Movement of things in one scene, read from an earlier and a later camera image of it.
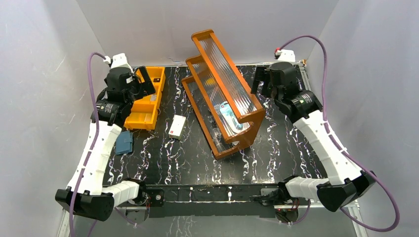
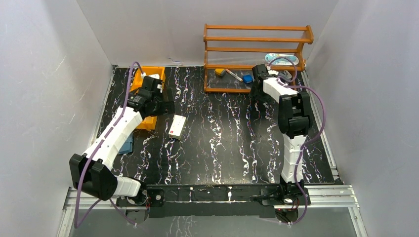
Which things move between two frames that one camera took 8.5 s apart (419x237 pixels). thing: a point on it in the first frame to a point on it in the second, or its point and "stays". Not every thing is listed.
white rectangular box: [177, 127] stays
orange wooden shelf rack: [225, 109] to [230, 52]
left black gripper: [144, 83] to [165, 106]
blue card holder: [124, 142] stays
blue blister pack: [232, 119] to [281, 61]
